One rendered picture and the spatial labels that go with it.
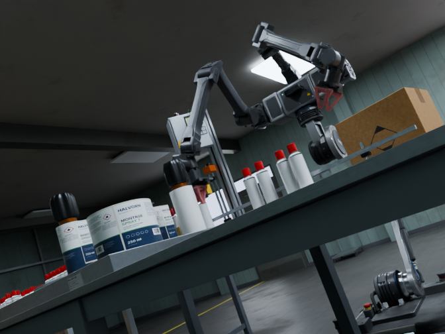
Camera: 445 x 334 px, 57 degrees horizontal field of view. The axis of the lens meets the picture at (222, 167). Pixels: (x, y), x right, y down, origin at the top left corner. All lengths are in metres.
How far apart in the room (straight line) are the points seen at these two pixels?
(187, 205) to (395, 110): 0.82
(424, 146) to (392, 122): 1.11
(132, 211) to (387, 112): 0.97
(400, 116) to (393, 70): 7.38
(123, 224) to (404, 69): 8.09
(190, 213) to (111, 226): 0.36
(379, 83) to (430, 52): 1.02
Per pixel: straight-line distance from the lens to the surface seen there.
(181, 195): 1.49
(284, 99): 2.29
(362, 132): 1.67
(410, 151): 0.52
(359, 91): 9.07
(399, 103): 1.61
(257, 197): 1.64
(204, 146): 1.94
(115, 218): 1.22
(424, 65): 8.90
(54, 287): 1.29
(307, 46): 1.68
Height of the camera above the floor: 0.78
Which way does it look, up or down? 12 degrees up
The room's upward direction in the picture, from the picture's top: 20 degrees counter-clockwise
